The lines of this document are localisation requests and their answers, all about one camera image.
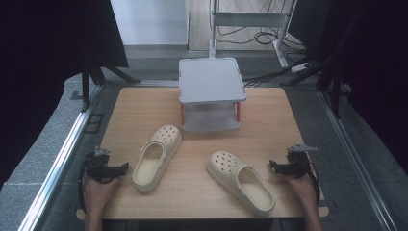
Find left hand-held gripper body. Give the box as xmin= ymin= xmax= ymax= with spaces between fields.
xmin=84 ymin=145 xmax=120 ymax=184

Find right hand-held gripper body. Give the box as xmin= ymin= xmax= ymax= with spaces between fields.
xmin=285 ymin=143 xmax=319 ymax=179

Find cream clog shoe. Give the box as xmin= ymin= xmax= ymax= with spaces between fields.
xmin=132 ymin=124 xmax=183 ymax=193
xmin=206 ymin=150 xmax=276 ymax=218

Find grey two-tier shoe rack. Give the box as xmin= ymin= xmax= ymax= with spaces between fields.
xmin=178 ymin=57 xmax=247 ymax=133

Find person's left hand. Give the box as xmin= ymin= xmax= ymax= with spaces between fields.
xmin=82 ymin=174 xmax=120 ymax=214

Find person's right hand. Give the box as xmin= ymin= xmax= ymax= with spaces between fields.
xmin=284 ymin=171 xmax=319 ymax=210

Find black tripod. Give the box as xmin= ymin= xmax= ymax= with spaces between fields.
xmin=279 ymin=6 xmax=367 ymax=120
xmin=80 ymin=57 xmax=142 ymax=113

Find white power strip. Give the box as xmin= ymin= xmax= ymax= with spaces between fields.
xmin=290 ymin=63 xmax=312 ymax=74

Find black curtain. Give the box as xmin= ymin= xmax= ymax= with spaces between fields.
xmin=0 ymin=0 xmax=130 ymax=191
xmin=288 ymin=0 xmax=408 ymax=177

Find white metal stand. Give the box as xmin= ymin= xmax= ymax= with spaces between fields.
xmin=208 ymin=0 xmax=298 ymax=69

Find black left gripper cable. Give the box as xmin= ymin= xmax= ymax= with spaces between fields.
xmin=77 ymin=157 xmax=91 ymax=214

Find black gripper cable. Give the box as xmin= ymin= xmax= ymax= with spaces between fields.
xmin=77 ymin=157 xmax=91 ymax=214
xmin=307 ymin=162 xmax=321 ymax=205

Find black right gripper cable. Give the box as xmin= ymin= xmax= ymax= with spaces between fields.
xmin=307 ymin=162 xmax=321 ymax=205

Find aluminium floor rail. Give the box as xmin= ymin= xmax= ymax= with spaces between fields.
xmin=317 ymin=90 xmax=399 ymax=231
xmin=17 ymin=84 xmax=104 ymax=231

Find black floor socket frame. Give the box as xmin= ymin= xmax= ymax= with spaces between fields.
xmin=83 ymin=113 xmax=105 ymax=135

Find black floor cables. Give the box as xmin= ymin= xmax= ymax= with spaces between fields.
xmin=216 ymin=0 xmax=311 ymax=89

